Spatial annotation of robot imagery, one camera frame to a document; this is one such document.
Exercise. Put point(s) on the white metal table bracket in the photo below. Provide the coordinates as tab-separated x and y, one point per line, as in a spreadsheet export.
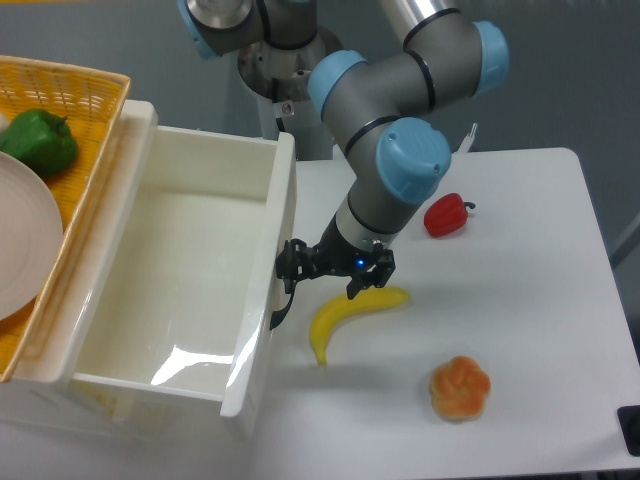
467	142

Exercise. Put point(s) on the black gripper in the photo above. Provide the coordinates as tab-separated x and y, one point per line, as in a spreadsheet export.
334	256

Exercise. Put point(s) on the white drawer cabinet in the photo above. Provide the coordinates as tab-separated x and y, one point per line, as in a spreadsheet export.
43	389

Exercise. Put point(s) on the peeled orange mandarin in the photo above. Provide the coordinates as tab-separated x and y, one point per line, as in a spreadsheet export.
459	389

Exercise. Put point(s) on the red bell pepper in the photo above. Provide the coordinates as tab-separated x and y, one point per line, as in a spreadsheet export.
447	215

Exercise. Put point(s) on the beige round plate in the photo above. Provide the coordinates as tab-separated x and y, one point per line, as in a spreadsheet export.
31	234

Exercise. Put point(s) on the yellow woven basket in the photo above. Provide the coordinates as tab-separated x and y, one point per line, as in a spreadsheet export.
87	103

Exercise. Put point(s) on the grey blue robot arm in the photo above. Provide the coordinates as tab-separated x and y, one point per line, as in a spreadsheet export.
375	112

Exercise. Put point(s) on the black device at edge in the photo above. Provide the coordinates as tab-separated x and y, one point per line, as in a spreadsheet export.
629	420

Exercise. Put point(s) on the yellow banana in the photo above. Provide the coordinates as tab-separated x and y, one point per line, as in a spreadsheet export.
340	309

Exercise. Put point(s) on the white drawer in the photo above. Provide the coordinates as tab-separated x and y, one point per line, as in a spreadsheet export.
184	313

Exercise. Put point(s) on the green bell pepper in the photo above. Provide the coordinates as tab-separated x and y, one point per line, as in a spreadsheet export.
42	141

